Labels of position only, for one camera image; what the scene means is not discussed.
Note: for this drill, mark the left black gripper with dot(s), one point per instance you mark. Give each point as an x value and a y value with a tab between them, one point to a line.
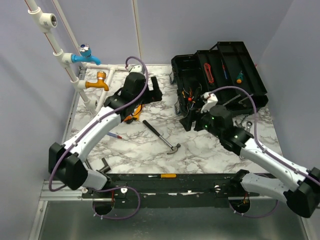
153	95

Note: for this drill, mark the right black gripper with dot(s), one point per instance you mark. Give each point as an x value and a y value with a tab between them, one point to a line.
187	121

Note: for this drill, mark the red black pliers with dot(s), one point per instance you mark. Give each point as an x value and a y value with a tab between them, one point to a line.
193	103

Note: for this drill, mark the black long nose pliers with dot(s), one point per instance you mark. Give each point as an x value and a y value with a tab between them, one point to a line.
186	92

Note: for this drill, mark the silver claw hammer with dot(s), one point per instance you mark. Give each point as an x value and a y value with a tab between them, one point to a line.
173	148

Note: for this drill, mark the red black utility knife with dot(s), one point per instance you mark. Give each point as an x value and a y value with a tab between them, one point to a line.
208	73

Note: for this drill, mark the blue handle screwdriver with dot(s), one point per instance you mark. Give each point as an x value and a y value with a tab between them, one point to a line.
224	69

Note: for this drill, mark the green stubby screwdriver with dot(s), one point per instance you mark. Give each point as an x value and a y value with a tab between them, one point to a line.
240	77

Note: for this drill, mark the black plastic toolbox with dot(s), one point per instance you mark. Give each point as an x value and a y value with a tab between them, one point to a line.
228	67

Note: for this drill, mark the orange black tape measure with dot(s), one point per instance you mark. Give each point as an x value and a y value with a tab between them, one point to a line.
129	119

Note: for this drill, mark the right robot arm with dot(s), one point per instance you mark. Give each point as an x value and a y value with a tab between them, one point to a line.
296	186

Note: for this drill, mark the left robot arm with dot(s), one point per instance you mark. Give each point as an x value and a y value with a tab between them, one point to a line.
66	161

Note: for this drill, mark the yellow black electric screwdriver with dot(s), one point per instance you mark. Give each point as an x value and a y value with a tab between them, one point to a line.
137	113

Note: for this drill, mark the small black claw hammer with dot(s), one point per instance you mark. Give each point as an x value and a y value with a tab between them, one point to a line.
241	123

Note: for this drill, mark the silver ratchet wrench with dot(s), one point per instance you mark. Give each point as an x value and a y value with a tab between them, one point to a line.
248	127

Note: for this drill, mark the orange water tap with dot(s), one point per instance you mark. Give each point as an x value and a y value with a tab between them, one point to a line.
100	82

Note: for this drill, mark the blue water tap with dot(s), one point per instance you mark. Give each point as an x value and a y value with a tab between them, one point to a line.
85	55

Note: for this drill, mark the orange handle screwdriver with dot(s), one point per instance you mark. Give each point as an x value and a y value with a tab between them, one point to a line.
163	176

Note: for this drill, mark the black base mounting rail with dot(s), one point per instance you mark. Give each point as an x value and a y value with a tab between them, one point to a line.
130	191

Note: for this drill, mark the white PVC pipe frame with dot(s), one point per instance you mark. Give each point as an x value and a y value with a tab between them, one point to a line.
46	23

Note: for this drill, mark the aluminium extrusion rail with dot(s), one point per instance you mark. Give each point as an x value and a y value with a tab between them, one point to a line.
65	194

